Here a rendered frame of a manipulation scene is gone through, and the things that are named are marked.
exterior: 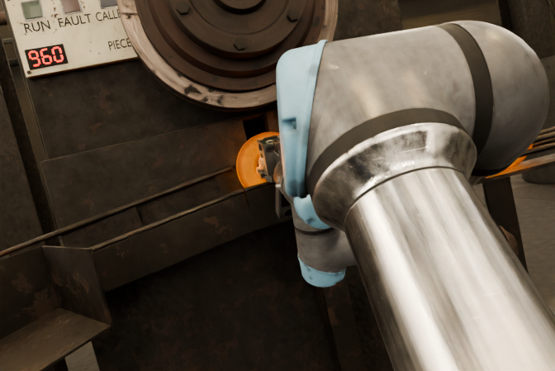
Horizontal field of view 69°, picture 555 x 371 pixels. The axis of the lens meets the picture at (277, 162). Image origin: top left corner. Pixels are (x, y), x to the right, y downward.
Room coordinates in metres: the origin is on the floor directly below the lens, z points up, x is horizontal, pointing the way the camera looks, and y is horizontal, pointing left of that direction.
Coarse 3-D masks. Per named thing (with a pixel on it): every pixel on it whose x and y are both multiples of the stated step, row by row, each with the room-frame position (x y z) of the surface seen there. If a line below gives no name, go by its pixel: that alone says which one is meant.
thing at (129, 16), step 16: (128, 0) 0.83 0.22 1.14; (336, 0) 0.93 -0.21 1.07; (128, 16) 0.83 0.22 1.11; (336, 16) 0.92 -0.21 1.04; (128, 32) 0.83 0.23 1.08; (144, 32) 0.84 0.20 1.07; (320, 32) 0.91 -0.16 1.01; (144, 48) 0.83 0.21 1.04; (160, 64) 0.84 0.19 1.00; (176, 80) 0.84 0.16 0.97; (192, 96) 0.85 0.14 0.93; (208, 96) 0.86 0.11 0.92; (224, 96) 0.86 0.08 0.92; (240, 96) 0.87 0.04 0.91; (256, 96) 0.88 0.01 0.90; (272, 96) 0.88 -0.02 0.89
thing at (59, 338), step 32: (32, 256) 0.67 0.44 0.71; (64, 256) 0.61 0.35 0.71; (0, 288) 0.63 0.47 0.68; (32, 288) 0.66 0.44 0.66; (64, 288) 0.64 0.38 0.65; (96, 288) 0.55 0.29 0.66; (0, 320) 0.62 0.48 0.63; (32, 320) 0.65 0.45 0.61; (64, 320) 0.61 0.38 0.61; (96, 320) 0.58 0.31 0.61; (0, 352) 0.56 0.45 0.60; (32, 352) 0.53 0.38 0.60; (64, 352) 0.50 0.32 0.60
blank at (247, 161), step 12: (264, 132) 0.91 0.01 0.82; (276, 132) 0.92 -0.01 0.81; (252, 144) 0.90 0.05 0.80; (240, 156) 0.89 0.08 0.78; (252, 156) 0.90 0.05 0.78; (240, 168) 0.89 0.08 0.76; (252, 168) 0.90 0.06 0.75; (240, 180) 0.90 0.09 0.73; (252, 180) 0.89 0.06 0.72; (264, 180) 0.90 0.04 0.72
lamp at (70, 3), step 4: (64, 0) 0.93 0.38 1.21; (68, 0) 0.93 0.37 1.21; (72, 0) 0.93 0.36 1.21; (76, 0) 0.93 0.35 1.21; (64, 4) 0.93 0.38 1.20; (68, 4) 0.93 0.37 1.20; (72, 4) 0.93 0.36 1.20; (76, 4) 0.93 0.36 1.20; (64, 8) 0.93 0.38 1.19; (68, 8) 0.93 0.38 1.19; (72, 8) 0.93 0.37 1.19; (76, 8) 0.93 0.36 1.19; (80, 8) 0.93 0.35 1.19; (64, 12) 0.93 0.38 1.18; (68, 12) 0.93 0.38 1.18
